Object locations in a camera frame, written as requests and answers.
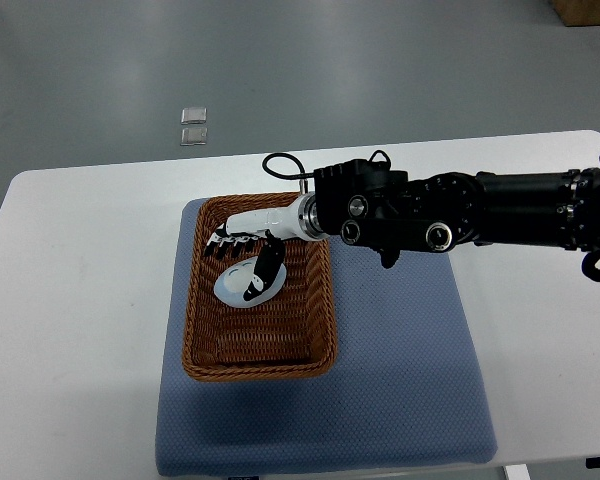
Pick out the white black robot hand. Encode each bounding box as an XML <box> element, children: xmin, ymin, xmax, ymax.
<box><xmin>204</xmin><ymin>196</ymin><xmax>325</xmax><ymax>302</ymax></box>

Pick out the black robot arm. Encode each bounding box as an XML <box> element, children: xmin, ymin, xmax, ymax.
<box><xmin>205</xmin><ymin>150</ymin><xmax>600</xmax><ymax>301</ymax></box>

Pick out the brown wicker basket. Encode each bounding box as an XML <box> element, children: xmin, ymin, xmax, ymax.
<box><xmin>181</xmin><ymin>192</ymin><xmax>337</xmax><ymax>382</ymax></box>

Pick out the upper metal floor plate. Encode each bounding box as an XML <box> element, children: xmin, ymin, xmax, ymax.
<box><xmin>181</xmin><ymin>107</ymin><xmax>207</xmax><ymax>125</ymax></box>

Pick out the blue fabric mat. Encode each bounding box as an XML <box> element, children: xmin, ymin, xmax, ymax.
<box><xmin>156</xmin><ymin>200</ymin><xmax>497</xmax><ymax>477</ymax></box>

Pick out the brown cardboard box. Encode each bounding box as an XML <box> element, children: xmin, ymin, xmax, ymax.
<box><xmin>550</xmin><ymin>0</ymin><xmax>600</xmax><ymax>27</ymax></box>

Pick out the black cable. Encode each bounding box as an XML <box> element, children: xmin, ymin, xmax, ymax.
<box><xmin>261</xmin><ymin>152</ymin><xmax>317</xmax><ymax>194</ymax></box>

